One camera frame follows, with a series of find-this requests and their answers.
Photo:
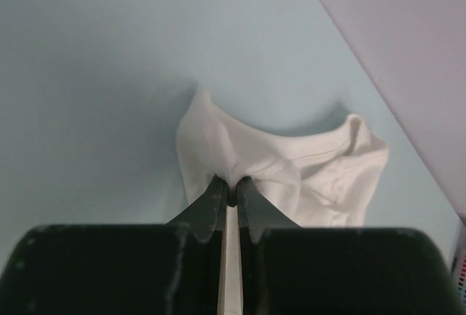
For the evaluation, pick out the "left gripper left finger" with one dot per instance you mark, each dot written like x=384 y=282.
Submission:
x=206 y=215

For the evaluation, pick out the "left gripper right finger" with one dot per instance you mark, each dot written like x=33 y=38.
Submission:
x=256 y=214

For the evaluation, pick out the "white robot print t-shirt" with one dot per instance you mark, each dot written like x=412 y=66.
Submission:
x=322 y=182

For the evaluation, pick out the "white plastic laundry basket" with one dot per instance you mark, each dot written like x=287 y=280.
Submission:
x=458 y=261

